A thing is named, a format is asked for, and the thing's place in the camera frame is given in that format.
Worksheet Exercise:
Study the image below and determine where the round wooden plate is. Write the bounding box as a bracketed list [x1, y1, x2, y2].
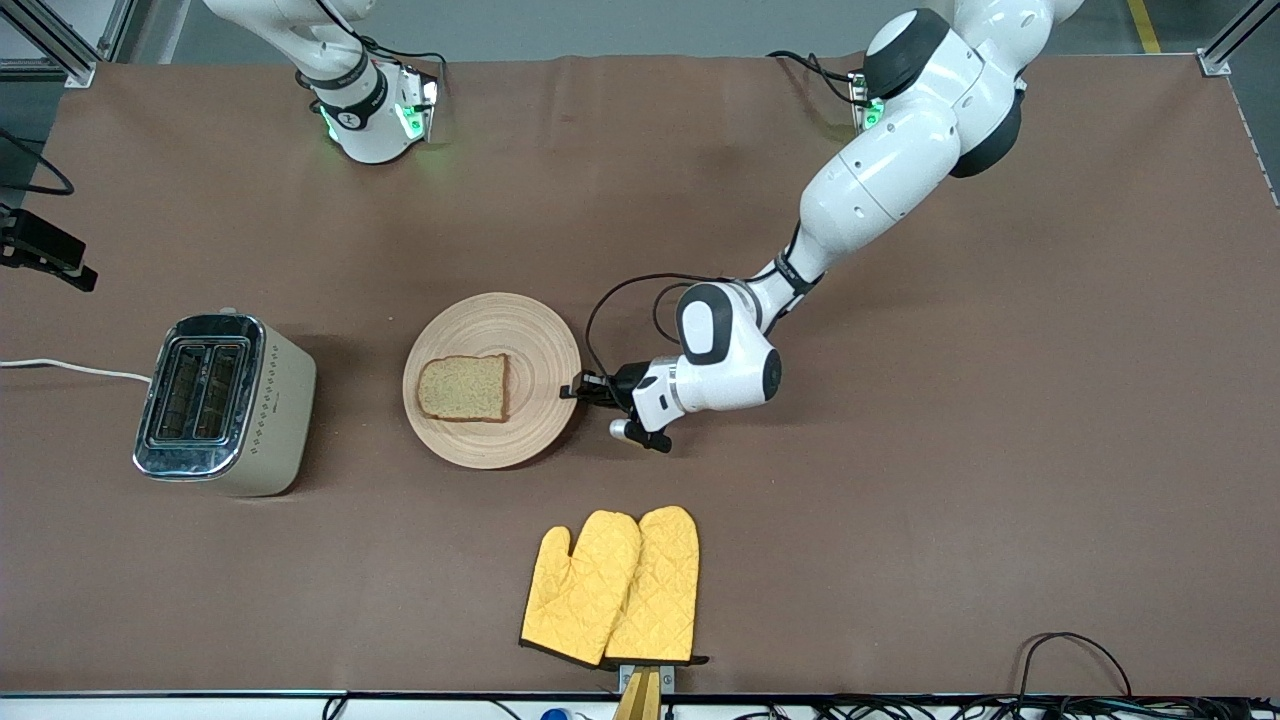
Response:
[402, 292, 582, 470]

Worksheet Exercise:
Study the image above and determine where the slice of brown bread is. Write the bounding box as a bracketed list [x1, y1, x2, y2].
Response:
[416, 353, 511, 424]

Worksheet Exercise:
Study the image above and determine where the beige chrome two-slot toaster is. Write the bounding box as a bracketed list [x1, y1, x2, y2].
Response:
[132, 310, 318, 498]

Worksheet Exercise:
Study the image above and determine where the yellow quilted oven mitt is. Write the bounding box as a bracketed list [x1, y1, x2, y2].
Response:
[519, 511, 642, 668]
[604, 505, 711, 668]

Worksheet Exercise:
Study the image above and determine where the brown table cover mat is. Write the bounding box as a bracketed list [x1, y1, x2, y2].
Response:
[0, 52, 1280, 698]

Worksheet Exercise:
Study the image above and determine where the white toaster power cord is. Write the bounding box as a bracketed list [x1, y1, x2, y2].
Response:
[0, 358, 153, 384]

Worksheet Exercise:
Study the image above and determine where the aluminium frame post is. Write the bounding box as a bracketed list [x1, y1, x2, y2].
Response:
[1198, 0, 1280, 77]
[0, 0, 136, 89]

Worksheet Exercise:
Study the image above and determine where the black arm base cable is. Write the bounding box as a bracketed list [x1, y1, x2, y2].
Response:
[355, 35, 448, 96]
[767, 50, 863, 106]

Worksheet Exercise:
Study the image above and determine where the black cable tangle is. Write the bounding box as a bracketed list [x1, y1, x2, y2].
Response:
[735, 695, 1256, 720]

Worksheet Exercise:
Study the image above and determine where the looped black cable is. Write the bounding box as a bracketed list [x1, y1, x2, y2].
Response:
[1018, 632, 1134, 701]

